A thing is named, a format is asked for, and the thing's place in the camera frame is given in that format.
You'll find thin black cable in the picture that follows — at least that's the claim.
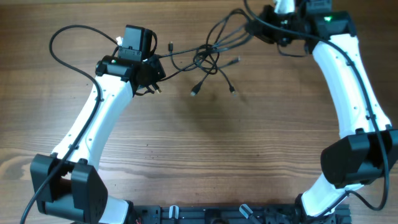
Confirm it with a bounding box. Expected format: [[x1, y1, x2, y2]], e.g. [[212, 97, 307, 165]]
[[155, 30, 242, 95]]

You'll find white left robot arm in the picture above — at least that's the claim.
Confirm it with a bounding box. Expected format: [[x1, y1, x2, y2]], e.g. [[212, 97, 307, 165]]
[[21, 25, 165, 223]]

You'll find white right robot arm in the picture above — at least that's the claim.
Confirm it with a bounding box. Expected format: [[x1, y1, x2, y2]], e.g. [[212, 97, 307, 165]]
[[247, 1, 397, 222]]

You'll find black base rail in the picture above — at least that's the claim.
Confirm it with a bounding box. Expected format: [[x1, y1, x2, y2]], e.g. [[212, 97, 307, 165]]
[[132, 204, 352, 224]]

